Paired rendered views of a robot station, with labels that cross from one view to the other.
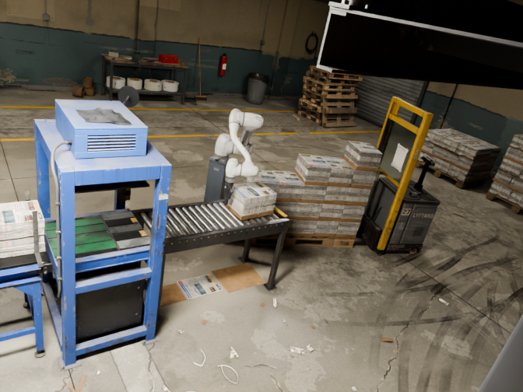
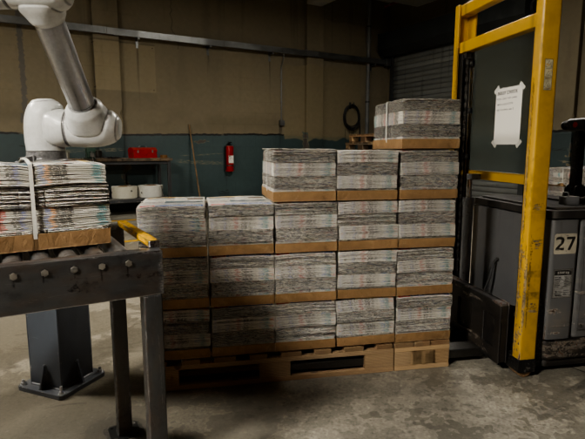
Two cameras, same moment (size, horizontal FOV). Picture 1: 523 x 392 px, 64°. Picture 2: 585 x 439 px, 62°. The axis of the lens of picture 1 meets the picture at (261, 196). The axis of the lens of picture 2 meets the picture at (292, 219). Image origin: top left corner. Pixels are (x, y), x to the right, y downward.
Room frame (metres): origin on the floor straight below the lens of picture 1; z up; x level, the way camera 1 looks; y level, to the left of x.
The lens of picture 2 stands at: (2.32, -0.84, 1.07)
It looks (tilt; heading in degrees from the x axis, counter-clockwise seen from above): 8 degrees down; 8
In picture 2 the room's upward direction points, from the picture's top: straight up
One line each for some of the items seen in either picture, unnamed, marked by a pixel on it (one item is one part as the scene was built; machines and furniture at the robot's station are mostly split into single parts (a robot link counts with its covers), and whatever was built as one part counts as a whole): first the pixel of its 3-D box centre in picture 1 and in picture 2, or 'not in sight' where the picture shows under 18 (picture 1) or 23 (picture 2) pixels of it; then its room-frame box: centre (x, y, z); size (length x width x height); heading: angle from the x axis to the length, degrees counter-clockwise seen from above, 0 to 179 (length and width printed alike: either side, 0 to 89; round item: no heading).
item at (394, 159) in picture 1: (397, 151); (499, 106); (4.97, -1.51, 1.27); 0.57 x 0.01 x 0.65; 19
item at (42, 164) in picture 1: (43, 213); not in sight; (2.85, 1.68, 0.77); 0.09 x 0.09 x 1.55; 39
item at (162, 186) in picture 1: (156, 259); not in sight; (2.54, 0.67, 0.77); 0.09 x 0.09 x 1.55; 39
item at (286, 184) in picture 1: (292, 208); (268, 283); (4.58, -0.39, 0.42); 1.17 x 0.39 x 0.83; 109
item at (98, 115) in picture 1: (103, 113); not in sight; (2.61, 1.12, 1.78); 0.32 x 0.28 x 0.05; 39
